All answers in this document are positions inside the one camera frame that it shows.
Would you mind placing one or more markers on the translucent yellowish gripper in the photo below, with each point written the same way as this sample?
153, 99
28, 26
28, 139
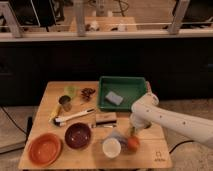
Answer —
135, 131

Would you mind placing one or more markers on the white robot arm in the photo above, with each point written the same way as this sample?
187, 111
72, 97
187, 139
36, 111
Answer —
146, 109

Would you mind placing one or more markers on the dark maroon bowl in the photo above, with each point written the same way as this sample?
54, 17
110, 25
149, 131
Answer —
78, 136

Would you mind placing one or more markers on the red-orange bowl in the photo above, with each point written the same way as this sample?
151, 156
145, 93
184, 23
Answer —
44, 149

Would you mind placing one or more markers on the orange tomato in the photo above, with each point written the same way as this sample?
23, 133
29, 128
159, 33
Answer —
133, 143

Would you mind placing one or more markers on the grey cloth piece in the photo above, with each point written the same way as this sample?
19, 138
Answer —
116, 134

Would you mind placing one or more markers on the white cup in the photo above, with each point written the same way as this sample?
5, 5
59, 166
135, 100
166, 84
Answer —
111, 147

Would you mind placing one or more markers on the brown wooden block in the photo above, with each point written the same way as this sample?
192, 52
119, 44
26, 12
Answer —
106, 117

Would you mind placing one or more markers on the grey-blue sponge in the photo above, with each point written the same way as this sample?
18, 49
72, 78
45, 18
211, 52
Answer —
114, 98

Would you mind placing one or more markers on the green plastic tray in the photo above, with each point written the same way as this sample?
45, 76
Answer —
129, 88

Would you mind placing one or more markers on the brown dried food pile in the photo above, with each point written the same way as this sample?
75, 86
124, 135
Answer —
86, 93

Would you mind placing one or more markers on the light green small cup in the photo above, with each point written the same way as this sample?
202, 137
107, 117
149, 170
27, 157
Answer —
70, 91

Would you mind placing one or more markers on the metal cup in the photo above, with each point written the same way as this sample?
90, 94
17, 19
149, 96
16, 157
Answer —
65, 102

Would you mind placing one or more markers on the yellow corn cob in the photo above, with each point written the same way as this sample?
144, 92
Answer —
55, 112

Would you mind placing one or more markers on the wooden table in background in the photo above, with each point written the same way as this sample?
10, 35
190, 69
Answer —
107, 23

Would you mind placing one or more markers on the black handled knife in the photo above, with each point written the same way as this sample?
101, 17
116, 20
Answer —
101, 126

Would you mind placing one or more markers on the white handled brush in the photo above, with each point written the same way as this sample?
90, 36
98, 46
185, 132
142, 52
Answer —
59, 121

